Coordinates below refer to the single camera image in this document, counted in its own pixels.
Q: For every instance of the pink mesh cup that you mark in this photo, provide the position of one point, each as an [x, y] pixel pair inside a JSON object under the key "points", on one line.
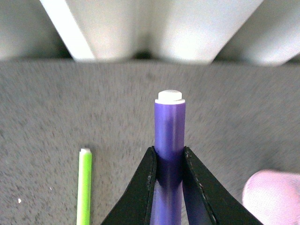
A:
{"points": [[273, 197]]}

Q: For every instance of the white pleated curtain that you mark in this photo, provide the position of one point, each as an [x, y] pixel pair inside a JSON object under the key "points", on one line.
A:
{"points": [[262, 32]]}

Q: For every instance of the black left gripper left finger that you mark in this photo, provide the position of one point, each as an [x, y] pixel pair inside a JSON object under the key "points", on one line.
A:
{"points": [[135, 205]]}

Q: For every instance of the green marker pen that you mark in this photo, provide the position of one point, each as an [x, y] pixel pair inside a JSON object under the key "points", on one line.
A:
{"points": [[84, 187]]}

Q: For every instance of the purple marker pen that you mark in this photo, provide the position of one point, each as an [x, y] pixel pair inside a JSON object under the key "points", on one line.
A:
{"points": [[169, 118]]}

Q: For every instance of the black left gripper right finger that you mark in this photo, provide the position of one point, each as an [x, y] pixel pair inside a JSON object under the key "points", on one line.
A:
{"points": [[207, 201]]}

